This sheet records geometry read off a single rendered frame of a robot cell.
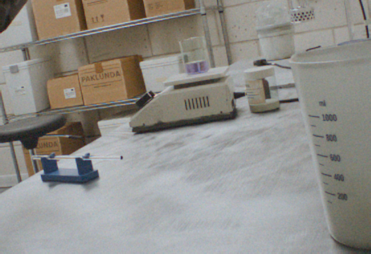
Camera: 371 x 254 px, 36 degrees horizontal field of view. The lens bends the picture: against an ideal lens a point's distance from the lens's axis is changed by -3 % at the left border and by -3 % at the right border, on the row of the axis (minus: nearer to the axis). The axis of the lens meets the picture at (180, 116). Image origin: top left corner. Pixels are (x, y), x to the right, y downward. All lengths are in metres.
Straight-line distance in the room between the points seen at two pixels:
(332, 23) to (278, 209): 2.94
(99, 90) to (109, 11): 0.46
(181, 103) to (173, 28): 2.58
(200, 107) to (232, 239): 0.60
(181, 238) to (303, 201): 0.13
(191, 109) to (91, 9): 2.44
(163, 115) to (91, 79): 2.37
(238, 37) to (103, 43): 0.89
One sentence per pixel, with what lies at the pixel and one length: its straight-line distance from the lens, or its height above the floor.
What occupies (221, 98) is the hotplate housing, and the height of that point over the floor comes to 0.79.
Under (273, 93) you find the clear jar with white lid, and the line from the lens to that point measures 1.12.
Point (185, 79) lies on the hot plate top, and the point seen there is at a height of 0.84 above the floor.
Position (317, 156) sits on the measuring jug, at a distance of 0.47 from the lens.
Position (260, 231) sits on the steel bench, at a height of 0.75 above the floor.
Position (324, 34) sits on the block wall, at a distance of 3.50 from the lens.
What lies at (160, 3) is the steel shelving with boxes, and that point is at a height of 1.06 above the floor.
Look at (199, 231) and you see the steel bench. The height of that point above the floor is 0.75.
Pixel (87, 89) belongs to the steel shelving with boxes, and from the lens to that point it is 3.50.
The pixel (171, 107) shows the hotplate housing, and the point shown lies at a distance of 1.12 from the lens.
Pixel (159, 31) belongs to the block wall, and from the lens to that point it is 3.71.
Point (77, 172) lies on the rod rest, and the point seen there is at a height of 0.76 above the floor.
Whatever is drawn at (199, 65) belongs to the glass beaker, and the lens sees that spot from 1.12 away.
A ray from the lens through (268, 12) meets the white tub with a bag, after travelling 2.08.
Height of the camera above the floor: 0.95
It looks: 9 degrees down
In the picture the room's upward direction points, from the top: 11 degrees counter-clockwise
